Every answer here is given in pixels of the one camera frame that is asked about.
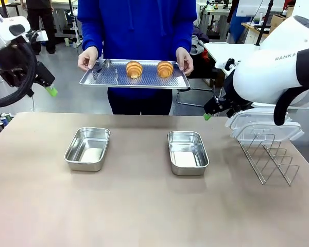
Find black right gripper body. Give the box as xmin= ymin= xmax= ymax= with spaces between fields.
xmin=216 ymin=95 xmax=251 ymax=116

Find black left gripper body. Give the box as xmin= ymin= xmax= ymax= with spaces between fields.
xmin=32 ymin=61 xmax=55 ymax=87

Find rectangular stainless steel container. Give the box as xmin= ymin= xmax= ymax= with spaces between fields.
xmin=64 ymin=126 xmax=111 ymax=172
xmin=167 ymin=130 xmax=210 ymax=177

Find metal serving tongs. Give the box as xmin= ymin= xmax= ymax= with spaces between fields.
xmin=92 ymin=58 xmax=118 ymax=84

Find golden croissant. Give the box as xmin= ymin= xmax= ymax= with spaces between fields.
xmin=157 ymin=61 xmax=174 ymax=78
xmin=125 ymin=60 xmax=143 ymax=79

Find perforated metal baking tray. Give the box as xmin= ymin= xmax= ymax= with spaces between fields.
xmin=79 ymin=58 xmax=191 ymax=90

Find left forearm in blue sleeve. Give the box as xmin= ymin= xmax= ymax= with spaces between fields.
xmin=174 ymin=20 xmax=198 ymax=51

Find right forearm in blue sleeve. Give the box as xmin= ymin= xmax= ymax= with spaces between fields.
xmin=81 ymin=22 xmax=104 ymax=52

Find person's right hand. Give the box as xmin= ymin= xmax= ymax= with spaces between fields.
xmin=77 ymin=47 xmax=98 ymax=72

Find person's left hand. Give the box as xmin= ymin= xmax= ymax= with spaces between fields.
xmin=175 ymin=47 xmax=194 ymax=77

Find metal chair base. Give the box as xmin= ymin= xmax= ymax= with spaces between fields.
xmin=176 ymin=86 xmax=215 ymax=108

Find white side table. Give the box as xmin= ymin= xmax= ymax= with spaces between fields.
xmin=203 ymin=42 xmax=263 ymax=78

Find person in black clothes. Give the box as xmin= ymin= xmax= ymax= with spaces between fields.
xmin=25 ymin=0 xmax=56 ymax=55

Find grey workbench with legs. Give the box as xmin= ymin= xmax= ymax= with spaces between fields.
xmin=51 ymin=0 xmax=81 ymax=47

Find dark jacket on chair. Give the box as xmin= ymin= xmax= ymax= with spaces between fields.
xmin=192 ymin=25 xmax=210 ymax=55

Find cardboard box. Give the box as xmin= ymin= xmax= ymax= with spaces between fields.
xmin=269 ymin=14 xmax=292 ymax=33

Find person torso in blue hoodie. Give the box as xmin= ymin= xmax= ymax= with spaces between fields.
xmin=77 ymin=0 xmax=198 ymax=115

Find black sleeved left arm cable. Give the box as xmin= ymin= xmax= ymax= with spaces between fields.
xmin=0 ymin=42 xmax=39 ymax=109

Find black sleeved arm cable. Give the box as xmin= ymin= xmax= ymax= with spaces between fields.
xmin=0 ymin=42 xmax=39 ymax=109
xmin=273 ymin=86 xmax=309 ymax=127

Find black sleeved right arm cable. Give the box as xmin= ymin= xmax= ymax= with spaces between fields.
xmin=273 ymin=86 xmax=309 ymax=127

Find metal wire rack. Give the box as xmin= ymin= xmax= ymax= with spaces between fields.
xmin=238 ymin=128 xmax=300 ymax=186

